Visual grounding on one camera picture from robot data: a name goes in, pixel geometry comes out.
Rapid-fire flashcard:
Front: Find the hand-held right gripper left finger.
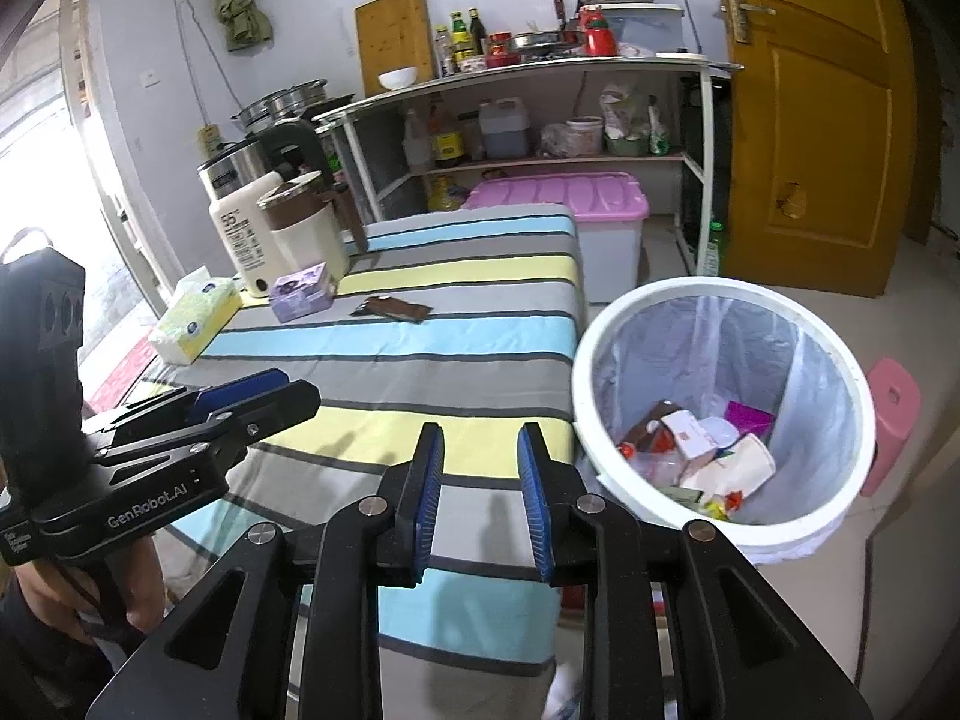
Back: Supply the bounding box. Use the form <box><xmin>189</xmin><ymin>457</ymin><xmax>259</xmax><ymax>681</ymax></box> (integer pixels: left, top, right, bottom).
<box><xmin>86</xmin><ymin>422</ymin><xmax>447</xmax><ymax>720</ymax></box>

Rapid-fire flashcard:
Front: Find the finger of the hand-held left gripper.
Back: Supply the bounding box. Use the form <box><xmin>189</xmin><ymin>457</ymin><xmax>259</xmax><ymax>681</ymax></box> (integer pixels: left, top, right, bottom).
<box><xmin>94</xmin><ymin>379</ymin><xmax>322</xmax><ymax>466</ymax></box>
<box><xmin>112</xmin><ymin>369</ymin><xmax>292</xmax><ymax>428</ymax></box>

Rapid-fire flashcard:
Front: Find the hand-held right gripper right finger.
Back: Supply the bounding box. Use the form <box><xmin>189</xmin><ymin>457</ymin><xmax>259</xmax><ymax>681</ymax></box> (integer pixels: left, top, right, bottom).
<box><xmin>516</xmin><ymin>422</ymin><xmax>875</xmax><ymax>720</ymax></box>

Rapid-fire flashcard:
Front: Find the clear jelly cup red lid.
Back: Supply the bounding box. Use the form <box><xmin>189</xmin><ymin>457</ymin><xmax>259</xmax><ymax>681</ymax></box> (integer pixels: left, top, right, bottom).
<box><xmin>619</xmin><ymin>442</ymin><xmax>683</xmax><ymax>485</ymax></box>

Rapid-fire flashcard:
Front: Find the white round trash bin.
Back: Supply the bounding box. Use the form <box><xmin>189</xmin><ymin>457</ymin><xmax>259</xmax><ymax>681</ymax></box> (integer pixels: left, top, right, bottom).
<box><xmin>571</xmin><ymin>276</ymin><xmax>878</xmax><ymax>567</ymax></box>

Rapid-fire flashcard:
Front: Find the brown wrapper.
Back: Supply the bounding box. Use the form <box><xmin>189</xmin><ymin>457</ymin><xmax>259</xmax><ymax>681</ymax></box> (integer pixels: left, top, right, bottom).
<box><xmin>622</xmin><ymin>401</ymin><xmax>683</xmax><ymax>451</ymax></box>
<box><xmin>350</xmin><ymin>296</ymin><xmax>434</xmax><ymax>323</ymax></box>

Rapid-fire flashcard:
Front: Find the strawberry milk carton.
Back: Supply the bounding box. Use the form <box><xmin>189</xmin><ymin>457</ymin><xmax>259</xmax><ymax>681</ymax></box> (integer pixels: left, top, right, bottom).
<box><xmin>660</xmin><ymin>409</ymin><xmax>740</xmax><ymax>481</ymax></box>

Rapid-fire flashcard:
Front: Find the white packet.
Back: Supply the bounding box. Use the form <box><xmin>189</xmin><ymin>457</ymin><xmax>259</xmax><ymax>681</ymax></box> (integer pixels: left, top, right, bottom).
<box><xmin>682</xmin><ymin>431</ymin><xmax>777</xmax><ymax>496</ymax></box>

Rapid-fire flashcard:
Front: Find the person's left forearm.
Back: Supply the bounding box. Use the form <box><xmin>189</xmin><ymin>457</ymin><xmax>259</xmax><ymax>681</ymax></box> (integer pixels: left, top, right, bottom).
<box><xmin>0</xmin><ymin>570</ymin><xmax>128</xmax><ymax>720</ymax></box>

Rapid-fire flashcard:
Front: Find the person's left hand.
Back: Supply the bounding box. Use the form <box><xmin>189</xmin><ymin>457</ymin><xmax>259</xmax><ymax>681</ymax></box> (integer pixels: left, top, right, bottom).
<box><xmin>11</xmin><ymin>532</ymin><xmax>167</xmax><ymax>650</ymax></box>

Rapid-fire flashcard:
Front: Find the yellow tissue pack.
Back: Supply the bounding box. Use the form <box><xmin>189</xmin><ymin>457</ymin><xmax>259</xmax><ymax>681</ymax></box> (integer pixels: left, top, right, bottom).
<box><xmin>148</xmin><ymin>275</ymin><xmax>242</xmax><ymax>367</ymax></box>

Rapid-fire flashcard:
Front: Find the purple milk carton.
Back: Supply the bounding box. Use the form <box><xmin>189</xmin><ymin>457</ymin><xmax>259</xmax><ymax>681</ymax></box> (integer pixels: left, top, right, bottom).
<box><xmin>268</xmin><ymin>262</ymin><xmax>335</xmax><ymax>323</ymax></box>

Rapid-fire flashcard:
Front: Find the red patterned floor mat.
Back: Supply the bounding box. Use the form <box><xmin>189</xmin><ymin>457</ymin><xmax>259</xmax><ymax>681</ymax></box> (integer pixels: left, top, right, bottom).
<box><xmin>86</xmin><ymin>330</ymin><xmax>162</xmax><ymax>417</ymax></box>

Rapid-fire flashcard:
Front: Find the cream electric kettle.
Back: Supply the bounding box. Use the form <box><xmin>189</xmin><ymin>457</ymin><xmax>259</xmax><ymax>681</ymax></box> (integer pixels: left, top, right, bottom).
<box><xmin>212</xmin><ymin>171</ymin><xmax>290</xmax><ymax>295</ymax></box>

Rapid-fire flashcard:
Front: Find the brown white soy milk maker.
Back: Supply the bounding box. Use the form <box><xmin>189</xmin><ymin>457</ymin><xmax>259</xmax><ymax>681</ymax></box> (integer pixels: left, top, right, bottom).
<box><xmin>256</xmin><ymin>171</ymin><xmax>353</xmax><ymax>278</ymax></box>

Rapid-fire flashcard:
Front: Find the dark wooden chair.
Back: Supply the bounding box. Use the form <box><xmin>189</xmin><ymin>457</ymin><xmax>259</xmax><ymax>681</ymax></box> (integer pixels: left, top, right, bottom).
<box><xmin>330</xmin><ymin>184</ymin><xmax>370</xmax><ymax>252</ymax></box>

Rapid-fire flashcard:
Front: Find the magenta wrapper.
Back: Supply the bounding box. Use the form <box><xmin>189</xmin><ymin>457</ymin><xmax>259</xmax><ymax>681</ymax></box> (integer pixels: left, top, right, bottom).
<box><xmin>724</xmin><ymin>401</ymin><xmax>773</xmax><ymax>436</ymax></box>

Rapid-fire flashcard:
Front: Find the storage box with pink lid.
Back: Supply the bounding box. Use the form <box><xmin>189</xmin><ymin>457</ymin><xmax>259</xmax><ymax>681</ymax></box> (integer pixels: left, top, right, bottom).
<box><xmin>459</xmin><ymin>171</ymin><xmax>650</xmax><ymax>305</ymax></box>

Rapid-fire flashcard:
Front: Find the steel pot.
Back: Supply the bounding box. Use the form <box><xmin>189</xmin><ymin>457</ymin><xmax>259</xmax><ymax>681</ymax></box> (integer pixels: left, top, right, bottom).
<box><xmin>231</xmin><ymin>94</ymin><xmax>282</xmax><ymax>130</ymax></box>
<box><xmin>274</xmin><ymin>79</ymin><xmax>331</xmax><ymax>119</ymax></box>

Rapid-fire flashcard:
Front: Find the clear bin liner bag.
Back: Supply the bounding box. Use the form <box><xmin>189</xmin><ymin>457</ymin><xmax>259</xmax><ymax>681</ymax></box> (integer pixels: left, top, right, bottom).
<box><xmin>600</xmin><ymin>292</ymin><xmax>856</xmax><ymax>526</ymax></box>

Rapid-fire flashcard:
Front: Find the white plastic bottle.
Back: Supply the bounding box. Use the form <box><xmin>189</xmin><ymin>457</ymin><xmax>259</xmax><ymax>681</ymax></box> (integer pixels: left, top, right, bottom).
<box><xmin>403</xmin><ymin>109</ymin><xmax>428</xmax><ymax>166</ymax></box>

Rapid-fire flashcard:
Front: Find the dark oil bottle yellow label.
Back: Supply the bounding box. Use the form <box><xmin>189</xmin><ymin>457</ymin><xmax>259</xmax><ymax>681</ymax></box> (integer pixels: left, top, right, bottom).
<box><xmin>427</xmin><ymin>105</ymin><xmax>466</xmax><ymax>170</ymax></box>

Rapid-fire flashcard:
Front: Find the grey jerrycan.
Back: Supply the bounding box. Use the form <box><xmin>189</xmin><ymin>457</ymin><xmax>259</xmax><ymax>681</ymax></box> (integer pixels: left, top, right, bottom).
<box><xmin>476</xmin><ymin>99</ymin><xmax>530</xmax><ymax>160</ymax></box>

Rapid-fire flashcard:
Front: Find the white plastic bucket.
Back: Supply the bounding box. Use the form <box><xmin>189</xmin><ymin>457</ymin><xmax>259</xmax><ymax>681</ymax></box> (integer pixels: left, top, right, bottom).
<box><xmin>566</xmin><ymin>116</ymin><xmax>605</xmax><ymax>158</ymax></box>

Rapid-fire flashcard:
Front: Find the pink plastic stool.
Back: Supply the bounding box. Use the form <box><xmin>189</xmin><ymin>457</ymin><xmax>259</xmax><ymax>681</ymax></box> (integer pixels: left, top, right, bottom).
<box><xmin>861</xmin><ymin>358</ymin><xmax>921</xmax><ymax>497</ymax></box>

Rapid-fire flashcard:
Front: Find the wooden cutting board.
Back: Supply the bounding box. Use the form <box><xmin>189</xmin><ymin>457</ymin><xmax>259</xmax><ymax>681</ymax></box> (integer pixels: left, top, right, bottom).
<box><xmin>354</xmin><ymin>0</ymin><xmax>437</xmax><ymax>98</ymax></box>

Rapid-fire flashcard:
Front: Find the green bottle yellow label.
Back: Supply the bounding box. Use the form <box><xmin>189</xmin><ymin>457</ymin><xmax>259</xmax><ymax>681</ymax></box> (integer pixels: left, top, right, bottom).
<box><xmin>448</xmin><ymin>11</ymin><xmax>475</xmax><ymax>72</ymax></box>

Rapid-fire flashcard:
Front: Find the white kitchen shelf unit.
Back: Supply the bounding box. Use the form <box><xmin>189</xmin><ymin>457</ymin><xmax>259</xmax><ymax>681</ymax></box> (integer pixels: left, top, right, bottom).
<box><xmin>311</xmin><ymin>52</ymin><xmax>743</xmax><ymax>278</ymax></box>

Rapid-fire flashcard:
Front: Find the shallow steel pan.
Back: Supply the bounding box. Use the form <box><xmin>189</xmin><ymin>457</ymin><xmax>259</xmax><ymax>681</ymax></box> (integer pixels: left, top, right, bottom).
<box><xmin>508</xmin><ymin>30</ymin><xmax>567</xmax><ymax>62</ymax></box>

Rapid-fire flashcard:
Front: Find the yellow wooden door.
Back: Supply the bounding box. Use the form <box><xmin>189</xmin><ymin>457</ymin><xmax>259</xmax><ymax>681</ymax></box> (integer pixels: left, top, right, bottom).
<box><xmin>709</xmin><ymin>0</ymin><xmax>920</xmax><ymax>297</ymax></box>

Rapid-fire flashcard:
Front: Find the red plastic bottle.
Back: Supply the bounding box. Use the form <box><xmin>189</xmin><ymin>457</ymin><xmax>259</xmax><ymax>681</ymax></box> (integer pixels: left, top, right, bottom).
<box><xmin>579</xmin><ymin>6</ymin><xmax>617</xmax><ymax>57</ymax></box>

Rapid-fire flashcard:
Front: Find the white plastic container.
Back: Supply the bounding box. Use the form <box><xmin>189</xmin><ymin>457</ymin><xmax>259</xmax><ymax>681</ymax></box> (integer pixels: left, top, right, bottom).
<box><xmin>596</xmin><ymin>4</ymin><xmax>685</xmax><ymax>57</ymax></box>

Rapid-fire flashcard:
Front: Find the stainless steel kettle black handle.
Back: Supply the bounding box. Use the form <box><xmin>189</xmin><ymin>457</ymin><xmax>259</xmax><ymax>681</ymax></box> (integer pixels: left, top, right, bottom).
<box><xmin>197</xmin><ymin>120</ymin><xmax>327</xmax><ymax>200</ymax></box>

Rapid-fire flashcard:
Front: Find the brass door handle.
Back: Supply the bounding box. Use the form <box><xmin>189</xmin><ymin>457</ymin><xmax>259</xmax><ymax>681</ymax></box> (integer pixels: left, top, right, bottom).
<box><xmin>724</xmin><ymin>0</ymin><xmax>777</xmax><ymax>44</ymax></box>

